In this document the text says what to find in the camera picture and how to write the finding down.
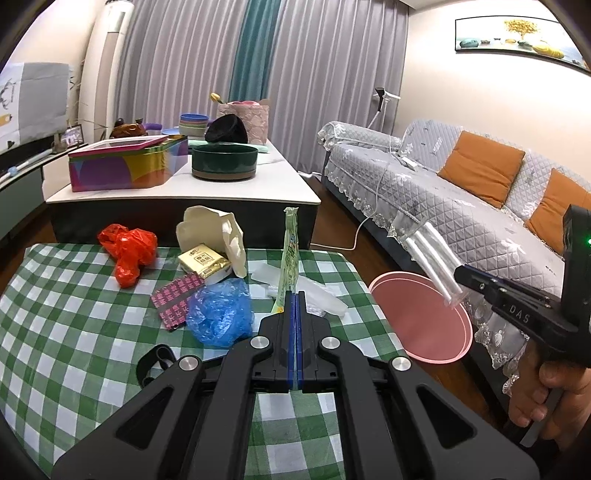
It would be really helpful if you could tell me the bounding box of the teal curtain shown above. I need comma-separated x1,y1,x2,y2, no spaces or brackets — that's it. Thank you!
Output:
229,0,282,106

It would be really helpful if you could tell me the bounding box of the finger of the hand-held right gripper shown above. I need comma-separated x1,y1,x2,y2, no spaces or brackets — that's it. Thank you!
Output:
491,298,575,344
454,264,563,308

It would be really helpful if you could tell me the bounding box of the clear plastic wrapper roll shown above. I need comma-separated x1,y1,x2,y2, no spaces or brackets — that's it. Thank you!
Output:
388,212,465,308

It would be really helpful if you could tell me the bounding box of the framed wall painting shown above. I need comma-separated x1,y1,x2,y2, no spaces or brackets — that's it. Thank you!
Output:
455,17,591,75

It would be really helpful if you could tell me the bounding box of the white floor stand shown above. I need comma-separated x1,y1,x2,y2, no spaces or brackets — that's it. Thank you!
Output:
369,87,402,136

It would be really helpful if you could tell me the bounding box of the person's right hand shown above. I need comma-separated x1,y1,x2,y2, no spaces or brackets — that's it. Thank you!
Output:
508,344,591,453

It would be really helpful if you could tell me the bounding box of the white tower air conditioner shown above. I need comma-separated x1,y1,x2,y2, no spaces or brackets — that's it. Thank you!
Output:
81,0,136,144

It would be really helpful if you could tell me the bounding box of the brown teapot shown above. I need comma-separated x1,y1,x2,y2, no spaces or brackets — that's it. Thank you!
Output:
111,117,148,139

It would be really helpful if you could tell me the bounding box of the blue plastic bag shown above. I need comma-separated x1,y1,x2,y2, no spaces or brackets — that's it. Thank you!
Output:
185,278,254,348

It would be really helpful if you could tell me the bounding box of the black strap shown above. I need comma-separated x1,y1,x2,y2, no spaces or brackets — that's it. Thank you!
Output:
137,344,175,387

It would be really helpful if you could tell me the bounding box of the red plastic bag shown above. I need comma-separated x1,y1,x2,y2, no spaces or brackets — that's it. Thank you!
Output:
97,224,158,289

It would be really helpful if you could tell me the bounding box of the white cable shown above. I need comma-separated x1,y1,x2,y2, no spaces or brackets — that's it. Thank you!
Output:
308,136,416,252

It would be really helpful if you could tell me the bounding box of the yellow tissue packet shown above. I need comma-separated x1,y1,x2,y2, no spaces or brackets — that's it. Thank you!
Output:
178,243,232,281

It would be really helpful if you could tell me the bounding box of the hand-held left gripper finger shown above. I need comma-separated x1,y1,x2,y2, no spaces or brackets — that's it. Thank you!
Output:
295,292,539,480
53,293,295,480

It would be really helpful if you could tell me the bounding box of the white top coffee table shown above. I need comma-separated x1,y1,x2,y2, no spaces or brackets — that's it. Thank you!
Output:
45,137,322,250

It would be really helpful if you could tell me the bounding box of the dark green round box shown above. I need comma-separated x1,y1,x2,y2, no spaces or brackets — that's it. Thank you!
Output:
191,143,258,182

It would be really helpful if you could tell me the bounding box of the crumpled cream paper bag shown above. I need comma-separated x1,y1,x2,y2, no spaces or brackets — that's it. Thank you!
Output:
177,205,249,278

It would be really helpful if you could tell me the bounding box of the green checked tablecloth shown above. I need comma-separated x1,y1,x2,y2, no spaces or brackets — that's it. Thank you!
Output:
0,242,409,480

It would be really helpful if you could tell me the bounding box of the colourful tin box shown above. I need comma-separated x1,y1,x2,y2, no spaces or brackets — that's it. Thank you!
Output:
68,135,189,193

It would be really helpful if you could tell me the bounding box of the dark green media cabinet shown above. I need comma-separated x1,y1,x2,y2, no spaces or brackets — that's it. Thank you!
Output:
0,138,61,241

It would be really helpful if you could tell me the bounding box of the orange cushion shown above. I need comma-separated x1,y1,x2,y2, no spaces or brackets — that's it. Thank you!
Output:
438,130,526,208
525,168,591,243

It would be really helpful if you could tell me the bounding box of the small picture frame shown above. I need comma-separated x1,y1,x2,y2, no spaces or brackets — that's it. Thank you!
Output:
60,124,85,147

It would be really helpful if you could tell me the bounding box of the long green plastic wrapper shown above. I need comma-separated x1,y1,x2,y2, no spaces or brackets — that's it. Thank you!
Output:
270,207,300,317

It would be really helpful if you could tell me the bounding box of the stack of pastel bowls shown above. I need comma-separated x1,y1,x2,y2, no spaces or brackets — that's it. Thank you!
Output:
178,113,209,138

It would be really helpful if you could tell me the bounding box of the pink patterned wrapper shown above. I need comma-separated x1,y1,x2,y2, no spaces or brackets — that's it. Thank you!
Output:
151,272,206,332

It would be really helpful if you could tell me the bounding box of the pink round bin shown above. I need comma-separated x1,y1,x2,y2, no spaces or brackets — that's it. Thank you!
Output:
368,271,474,365

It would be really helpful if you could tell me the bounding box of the pink quilted bag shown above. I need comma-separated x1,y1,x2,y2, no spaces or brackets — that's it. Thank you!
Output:
217,98,271,146

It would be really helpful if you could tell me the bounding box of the grey quilted sofa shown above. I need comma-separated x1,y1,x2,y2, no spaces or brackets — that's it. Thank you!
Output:
318,120,591,416

